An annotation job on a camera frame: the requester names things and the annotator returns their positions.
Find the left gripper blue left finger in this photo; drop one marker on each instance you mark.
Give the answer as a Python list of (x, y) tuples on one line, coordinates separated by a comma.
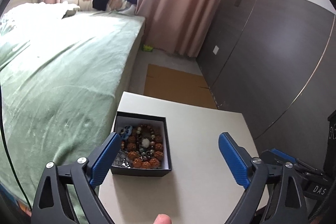
[(102, 158)]

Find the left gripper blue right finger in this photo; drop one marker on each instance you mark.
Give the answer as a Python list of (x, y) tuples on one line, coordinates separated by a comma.
[(237, 159)]

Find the blue bead jewelry piece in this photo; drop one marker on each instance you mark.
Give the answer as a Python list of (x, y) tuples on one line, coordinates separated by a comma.
[(125, 132)]

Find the white cloth flower piece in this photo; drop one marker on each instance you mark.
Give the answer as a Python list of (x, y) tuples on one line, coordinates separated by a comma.
[(145, 143)]

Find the black jewelry box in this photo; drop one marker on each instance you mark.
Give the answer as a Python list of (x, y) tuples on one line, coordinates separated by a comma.
[(144, 149)]

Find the person's left hand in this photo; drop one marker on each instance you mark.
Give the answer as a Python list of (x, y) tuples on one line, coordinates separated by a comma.
[(162, 219)]

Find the flat brown cardboard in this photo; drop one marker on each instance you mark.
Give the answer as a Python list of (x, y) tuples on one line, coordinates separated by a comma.
[(178, 86)]

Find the bed with green sheet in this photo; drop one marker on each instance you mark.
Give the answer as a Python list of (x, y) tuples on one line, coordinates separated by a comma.
[(61, 84)]

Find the small green floor object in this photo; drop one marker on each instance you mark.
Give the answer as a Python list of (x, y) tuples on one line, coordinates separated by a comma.
[(147, 48)]

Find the white quilt on bed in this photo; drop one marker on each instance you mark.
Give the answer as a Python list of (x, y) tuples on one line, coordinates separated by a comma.
[(35, 15)]

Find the white wall socket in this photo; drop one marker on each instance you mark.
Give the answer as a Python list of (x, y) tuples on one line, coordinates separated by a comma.
[(215, 50)]

